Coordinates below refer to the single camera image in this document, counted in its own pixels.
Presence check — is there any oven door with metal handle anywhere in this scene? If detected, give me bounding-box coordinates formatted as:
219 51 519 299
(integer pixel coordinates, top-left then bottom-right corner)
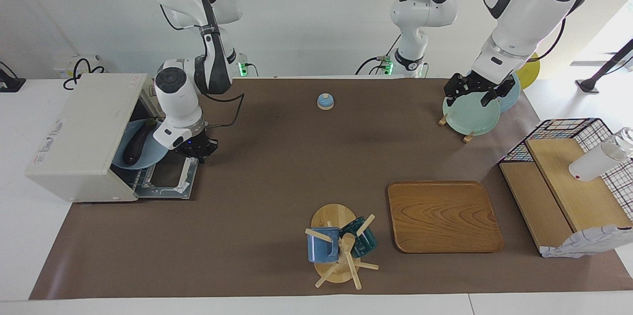
134 156 199 200

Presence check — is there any small light blue plate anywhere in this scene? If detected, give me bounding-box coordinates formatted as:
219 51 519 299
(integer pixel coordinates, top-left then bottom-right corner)
112 119 171 171

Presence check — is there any dark purple eggplant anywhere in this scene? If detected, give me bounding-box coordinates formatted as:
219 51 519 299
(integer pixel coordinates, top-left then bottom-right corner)
122 121 158 166

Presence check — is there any white toaster oven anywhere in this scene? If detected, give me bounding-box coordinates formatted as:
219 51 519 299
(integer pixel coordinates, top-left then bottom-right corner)
26 74 166 203

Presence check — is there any wooden plate rack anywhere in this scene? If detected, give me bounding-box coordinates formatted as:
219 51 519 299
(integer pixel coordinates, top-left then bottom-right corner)
438 113 476 143

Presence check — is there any large light blue plate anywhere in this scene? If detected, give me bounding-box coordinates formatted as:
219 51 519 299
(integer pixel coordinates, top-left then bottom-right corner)
495 72 521 113

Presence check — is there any mint green plate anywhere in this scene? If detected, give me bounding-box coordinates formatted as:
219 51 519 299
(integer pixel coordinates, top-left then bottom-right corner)
442 92 501 136

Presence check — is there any yellow plate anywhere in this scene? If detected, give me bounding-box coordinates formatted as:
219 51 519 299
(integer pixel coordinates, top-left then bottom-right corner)
516 53 541 90

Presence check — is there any brown table mat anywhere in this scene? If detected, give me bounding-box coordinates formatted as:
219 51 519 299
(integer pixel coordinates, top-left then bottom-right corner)
29 78 633 301

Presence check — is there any wooden tray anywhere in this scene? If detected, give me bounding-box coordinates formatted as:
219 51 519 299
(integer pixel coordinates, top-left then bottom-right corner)
387 180 504 254

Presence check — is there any black stand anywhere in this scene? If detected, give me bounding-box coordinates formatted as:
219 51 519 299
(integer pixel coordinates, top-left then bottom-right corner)
575 38 633 94

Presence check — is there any white cup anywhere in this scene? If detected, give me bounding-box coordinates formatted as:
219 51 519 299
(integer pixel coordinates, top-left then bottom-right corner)
568 127 633 182

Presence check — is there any wooden mug tree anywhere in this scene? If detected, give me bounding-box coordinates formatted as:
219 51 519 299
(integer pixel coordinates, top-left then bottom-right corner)
305 203 380 290

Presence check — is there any white power strip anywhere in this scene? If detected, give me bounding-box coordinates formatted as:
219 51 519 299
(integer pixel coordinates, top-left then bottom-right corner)
53 54 105 80

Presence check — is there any blue mug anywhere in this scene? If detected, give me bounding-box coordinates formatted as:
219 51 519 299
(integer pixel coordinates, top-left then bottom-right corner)
307 226 341 263

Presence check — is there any dark green mug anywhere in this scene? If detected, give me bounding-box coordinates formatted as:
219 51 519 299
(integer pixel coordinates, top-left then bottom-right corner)
339 216 378 258

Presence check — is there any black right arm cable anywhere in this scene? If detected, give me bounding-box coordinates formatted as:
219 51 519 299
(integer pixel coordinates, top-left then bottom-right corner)
159 3 245 129

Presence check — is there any black wire basket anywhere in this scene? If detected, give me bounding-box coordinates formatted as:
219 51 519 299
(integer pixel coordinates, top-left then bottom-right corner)
498 118 633 222

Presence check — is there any black base cable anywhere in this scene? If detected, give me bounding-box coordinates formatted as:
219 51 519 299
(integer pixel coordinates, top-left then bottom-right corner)
355 33 402 76

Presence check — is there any black power strip cable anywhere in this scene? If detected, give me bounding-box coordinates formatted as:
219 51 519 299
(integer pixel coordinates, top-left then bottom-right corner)
63 58 105 90

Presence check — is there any wooden shelf with wire mesh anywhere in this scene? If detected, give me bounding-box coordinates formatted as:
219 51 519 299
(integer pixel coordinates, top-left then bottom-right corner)
540 225 633 258

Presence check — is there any black bracket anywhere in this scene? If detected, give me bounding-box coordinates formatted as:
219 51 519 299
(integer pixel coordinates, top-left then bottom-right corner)
0 61 26 93

